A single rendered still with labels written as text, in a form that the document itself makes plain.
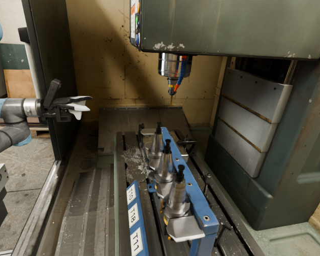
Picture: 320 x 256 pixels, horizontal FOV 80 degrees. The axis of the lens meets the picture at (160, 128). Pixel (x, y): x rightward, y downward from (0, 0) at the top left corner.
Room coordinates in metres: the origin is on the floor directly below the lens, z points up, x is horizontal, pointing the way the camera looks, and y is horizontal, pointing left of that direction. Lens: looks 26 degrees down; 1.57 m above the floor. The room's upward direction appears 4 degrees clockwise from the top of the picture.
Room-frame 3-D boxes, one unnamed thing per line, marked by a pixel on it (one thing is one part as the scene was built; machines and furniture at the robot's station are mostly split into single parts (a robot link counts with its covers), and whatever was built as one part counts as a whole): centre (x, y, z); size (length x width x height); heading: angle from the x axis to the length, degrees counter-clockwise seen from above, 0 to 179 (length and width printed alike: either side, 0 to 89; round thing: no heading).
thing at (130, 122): (1.60, 0.12, 0.75); 0.89 x 0.67 x 0.26; 104
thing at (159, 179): (0.43, -0.02, 1.21); 0.06 x 0.06 x 0.03
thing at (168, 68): (0.95, -0.05, 1.46); 0.16 x 0.16 x 0.12
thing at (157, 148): (0.54, 0.00, 1.26); 0.04 x 0.04 x 0.07
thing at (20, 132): (0.67, 0.58, 1.18); 0.11 x 0.08 x 0.11; 173
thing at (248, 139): (1.06, -0.48, 1.16); 0.48 x 0.05 x 0.51; 14
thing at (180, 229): (0.27, -0.06, 1.21); 0.07 x 0.05 x 0.01; 104
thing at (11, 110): (0.68, 0.58, 1.28); 0.11 x 0.08 x 0.09; 105
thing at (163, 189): (0.38, -0.04, 1.21); 0.07 x 0.05 x 0.01; 104
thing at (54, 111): (0.73, 0.43, 1.27); 0.12 x 0.08 x 0.09; 105
